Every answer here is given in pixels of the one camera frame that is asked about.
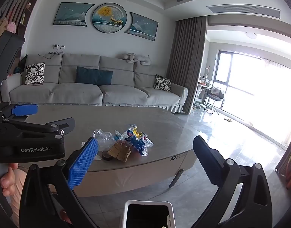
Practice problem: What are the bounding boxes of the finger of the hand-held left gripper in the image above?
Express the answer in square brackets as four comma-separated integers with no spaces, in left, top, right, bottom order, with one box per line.
[0,103,39,123]
[1,117,76,139]

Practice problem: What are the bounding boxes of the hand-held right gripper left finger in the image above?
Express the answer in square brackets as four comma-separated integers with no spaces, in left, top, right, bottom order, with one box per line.
[19,136,100,228]

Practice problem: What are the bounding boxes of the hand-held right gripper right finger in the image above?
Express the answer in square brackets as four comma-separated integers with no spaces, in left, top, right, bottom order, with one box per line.
[192,135,273,228]

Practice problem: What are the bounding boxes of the clear plastic bag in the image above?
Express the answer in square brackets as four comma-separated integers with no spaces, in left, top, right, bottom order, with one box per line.
[92,129,117,151]

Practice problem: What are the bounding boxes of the brown paper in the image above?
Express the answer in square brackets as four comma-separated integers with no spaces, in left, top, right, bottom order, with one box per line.
[107,140,132,162]

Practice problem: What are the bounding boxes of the colourful foil wrapper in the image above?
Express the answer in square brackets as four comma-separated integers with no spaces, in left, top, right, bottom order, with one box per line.
[125,123,154,157]

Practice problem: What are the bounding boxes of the white bin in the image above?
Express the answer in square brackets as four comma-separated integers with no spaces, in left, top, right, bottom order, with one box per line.
[122,201,172,228]

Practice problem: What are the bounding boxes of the person's left forearm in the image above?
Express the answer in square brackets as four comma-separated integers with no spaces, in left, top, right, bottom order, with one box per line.
[10,167,28,228]

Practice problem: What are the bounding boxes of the person's left hand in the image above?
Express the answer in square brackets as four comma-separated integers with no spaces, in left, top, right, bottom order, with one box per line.
[0,163,19,196]

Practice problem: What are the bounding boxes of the grey fabric sofa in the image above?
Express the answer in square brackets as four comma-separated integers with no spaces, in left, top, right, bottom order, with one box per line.
[0,52,189,113]

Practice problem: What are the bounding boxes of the large floral cushion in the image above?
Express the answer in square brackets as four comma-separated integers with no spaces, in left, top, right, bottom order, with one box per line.
[24,62,45,85]

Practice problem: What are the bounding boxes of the beige coffee table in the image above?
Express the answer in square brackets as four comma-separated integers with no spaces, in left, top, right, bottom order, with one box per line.
[16,104,196,197]

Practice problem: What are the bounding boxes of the teal cushion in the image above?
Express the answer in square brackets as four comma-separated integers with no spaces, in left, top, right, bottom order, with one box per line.
[75,66,114,86]

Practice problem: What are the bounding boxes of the swivel stool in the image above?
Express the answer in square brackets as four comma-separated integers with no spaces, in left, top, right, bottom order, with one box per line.
[206,85,225,115]

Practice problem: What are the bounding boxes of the white balcony desk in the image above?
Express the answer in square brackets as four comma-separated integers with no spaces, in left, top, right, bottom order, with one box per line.
[193,81,214,110]

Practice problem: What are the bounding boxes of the small floral cushion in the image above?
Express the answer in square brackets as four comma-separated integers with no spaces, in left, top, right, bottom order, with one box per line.
[153,74,172,92]

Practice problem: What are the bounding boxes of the balcony window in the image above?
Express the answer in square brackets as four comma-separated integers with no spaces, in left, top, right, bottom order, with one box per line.
[213,49,291,152]

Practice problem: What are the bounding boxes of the orange brown curtain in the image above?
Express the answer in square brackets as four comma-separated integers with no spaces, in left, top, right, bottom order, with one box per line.
[276,133,291,190]

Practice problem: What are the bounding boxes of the brown window curtain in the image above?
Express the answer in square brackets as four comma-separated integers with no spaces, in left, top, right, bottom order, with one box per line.
[166,17,209,114]

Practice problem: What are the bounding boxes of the grey plush toy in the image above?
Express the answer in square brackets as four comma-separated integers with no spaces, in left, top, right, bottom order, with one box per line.
[122,53,152,66]

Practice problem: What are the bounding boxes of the wooden shelf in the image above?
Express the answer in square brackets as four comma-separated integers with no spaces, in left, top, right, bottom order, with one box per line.
[0,0,38,38]

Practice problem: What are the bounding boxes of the ceiling air vent grille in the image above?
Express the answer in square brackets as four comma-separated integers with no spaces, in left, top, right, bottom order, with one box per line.
[207,4,281,19]

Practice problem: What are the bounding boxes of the black charger cable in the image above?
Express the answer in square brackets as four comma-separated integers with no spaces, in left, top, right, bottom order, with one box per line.
[39,45,64,59]

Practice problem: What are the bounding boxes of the wide curved wall picture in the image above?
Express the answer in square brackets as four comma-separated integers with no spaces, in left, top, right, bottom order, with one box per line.
[53,2,95,27]

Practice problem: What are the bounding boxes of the round deer wall picture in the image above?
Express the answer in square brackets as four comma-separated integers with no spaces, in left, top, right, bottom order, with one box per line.
[92,3,128,33]

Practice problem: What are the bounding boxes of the narrow curved wall picture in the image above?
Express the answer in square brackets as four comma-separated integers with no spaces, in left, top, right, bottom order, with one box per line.
[124,12,159,41]

